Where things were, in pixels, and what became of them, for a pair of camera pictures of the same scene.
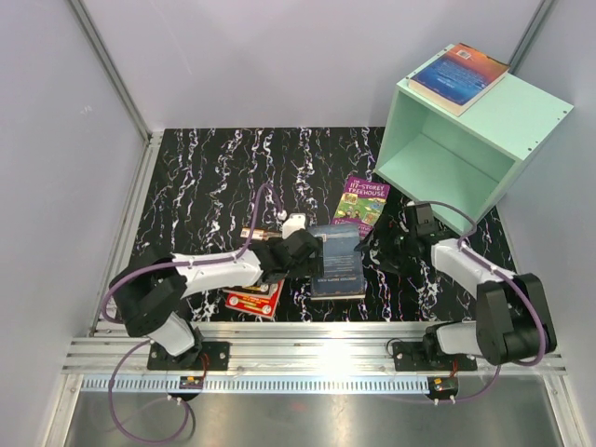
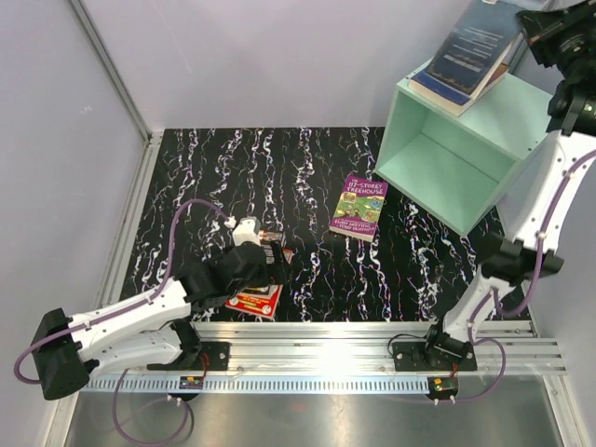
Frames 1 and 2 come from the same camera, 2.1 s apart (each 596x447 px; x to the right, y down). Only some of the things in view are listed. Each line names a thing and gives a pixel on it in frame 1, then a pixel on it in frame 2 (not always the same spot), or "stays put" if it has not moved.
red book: x=259 y=299 stays put
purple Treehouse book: x=361 y=203 stays put
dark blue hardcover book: x=344 y=277 -> x=471 y=51
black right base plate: x=426 y=356 stays put
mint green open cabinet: x=469 y=160 stays put
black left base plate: x=214 y=356 stays put
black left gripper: x=318 y=261 -> x=276 y=273
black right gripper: x=395 y=264 -> x=543 y=27
